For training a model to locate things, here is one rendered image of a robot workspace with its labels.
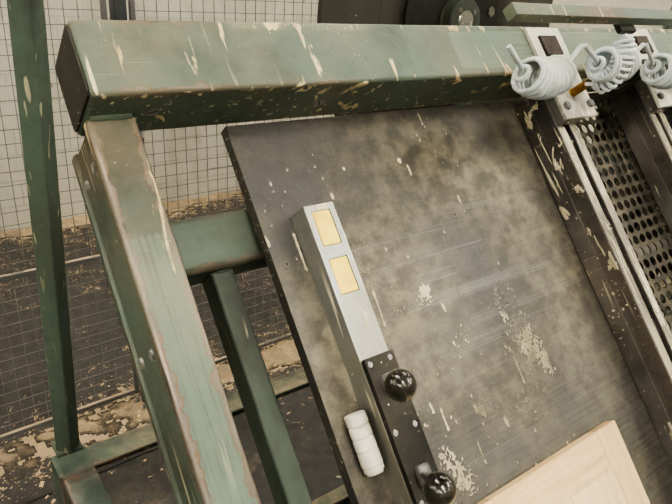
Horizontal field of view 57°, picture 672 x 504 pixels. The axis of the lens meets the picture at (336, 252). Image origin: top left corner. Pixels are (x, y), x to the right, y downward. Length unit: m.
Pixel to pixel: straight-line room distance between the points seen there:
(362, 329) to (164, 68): 0.41
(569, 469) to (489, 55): 0.69
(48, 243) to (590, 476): 1.05
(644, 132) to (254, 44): 0.96
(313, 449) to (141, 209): 2.27
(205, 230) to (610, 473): 0.75
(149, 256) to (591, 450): 0.76
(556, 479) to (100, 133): 0.80
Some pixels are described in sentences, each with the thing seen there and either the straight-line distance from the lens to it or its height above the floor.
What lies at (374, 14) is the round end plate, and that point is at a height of 1.86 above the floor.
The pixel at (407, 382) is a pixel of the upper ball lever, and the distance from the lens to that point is 0.71.
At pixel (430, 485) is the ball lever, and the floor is 1.42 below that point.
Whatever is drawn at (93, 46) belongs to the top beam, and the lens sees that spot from 0.78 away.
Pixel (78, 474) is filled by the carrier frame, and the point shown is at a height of 0.79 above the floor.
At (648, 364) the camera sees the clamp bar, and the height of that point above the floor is 1.32.
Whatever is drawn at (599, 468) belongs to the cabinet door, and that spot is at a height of 1.23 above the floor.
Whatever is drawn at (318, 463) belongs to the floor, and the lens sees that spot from 2.85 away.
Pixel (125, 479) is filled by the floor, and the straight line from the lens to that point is 2.85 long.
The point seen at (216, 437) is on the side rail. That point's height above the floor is 1.46.
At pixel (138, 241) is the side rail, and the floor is 1.63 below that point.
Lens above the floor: 1.91
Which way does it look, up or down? 23 degrees down
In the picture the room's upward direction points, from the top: 3 degrees clockwise
